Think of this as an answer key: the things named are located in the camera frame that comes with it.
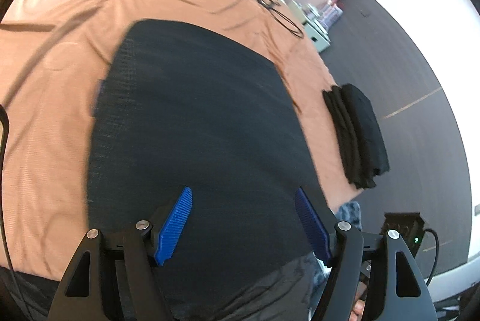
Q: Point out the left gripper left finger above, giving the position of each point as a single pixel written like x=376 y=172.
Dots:
x=168 y=223

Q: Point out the black device with green light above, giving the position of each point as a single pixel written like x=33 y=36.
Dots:
x=411 y=227

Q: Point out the striped gift bag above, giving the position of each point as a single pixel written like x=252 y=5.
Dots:
x=330 y=13

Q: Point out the folded black clothes stack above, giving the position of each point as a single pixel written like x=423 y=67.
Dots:
x=359 y=138

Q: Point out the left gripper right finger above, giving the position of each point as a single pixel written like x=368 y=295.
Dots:
x=318 y=222

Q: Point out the dark navy pants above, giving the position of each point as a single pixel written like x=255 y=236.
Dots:
x=183 y=106

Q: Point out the cream bedside table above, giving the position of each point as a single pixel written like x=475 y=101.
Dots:
x=314 y=31

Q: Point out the orange-brown duvet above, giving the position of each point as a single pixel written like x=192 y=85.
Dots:
x=53 y=55

